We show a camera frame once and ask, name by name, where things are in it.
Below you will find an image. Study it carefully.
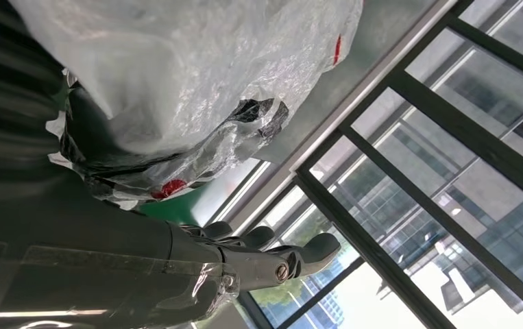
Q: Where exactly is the green conveyor belt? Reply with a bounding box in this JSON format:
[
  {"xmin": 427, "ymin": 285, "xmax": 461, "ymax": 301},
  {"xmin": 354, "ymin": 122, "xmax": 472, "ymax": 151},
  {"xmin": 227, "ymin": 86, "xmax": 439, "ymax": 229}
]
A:
[{"xmin": 139, "ymin": 158, "xmax": 273, "ymax": 227}]

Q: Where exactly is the white window sill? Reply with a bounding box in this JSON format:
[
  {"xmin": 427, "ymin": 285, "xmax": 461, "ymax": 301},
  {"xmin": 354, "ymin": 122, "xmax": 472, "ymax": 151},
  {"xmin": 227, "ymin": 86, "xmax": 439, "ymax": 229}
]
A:
[{"xmin": 224, "ymin": 0, "xmax": 462, "ymax": 228}]

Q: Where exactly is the dark window frame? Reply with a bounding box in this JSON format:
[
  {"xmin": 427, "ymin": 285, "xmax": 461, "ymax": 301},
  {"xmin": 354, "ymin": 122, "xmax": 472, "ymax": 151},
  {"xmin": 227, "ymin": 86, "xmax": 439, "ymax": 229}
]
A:
[{"xmin": 234, "ymin": 0, "xmax": 523, "ymax": 329}]

